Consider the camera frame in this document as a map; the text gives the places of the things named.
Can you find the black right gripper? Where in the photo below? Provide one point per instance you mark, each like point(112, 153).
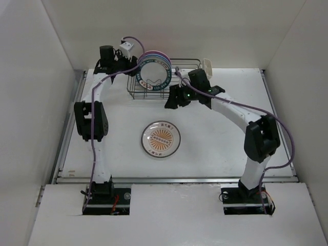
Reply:
point(172, 101)

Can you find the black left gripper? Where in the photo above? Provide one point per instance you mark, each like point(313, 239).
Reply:
point(129, 64)

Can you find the green rimmed white plate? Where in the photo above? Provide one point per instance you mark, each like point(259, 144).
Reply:
point(155, 74)

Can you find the orange sunburst pattern plate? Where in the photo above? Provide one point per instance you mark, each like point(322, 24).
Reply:
point(160, 139)

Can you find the white plate grey flower outline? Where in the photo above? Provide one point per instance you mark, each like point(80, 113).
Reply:
point(159, 56)

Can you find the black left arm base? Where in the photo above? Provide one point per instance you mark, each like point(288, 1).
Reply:
point(106, 199)

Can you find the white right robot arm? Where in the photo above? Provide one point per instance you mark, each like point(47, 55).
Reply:
point(260, 128)

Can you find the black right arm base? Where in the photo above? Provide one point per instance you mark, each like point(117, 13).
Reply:
point(237, 200)

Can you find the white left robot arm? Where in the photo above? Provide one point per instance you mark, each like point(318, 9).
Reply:
point(91, 120)

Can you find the blue plate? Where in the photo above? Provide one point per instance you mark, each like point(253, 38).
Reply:
point(158, 54)

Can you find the pink plate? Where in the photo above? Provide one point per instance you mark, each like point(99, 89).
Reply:
point(150, 51)

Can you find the purple plate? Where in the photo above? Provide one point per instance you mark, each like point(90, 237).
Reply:
point(157, 53)

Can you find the white cutlery holder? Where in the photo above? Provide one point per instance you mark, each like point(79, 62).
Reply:
point(207, 67)

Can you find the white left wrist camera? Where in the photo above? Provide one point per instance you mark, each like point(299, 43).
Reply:
point(126, 49)

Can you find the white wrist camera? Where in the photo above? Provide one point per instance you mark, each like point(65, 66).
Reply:
point(126, 49)
point(179, 72)

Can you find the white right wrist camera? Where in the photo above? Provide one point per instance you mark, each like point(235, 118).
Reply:
point(179, 72)

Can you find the metal table edge rail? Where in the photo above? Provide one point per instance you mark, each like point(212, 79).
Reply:
point(158, 180)

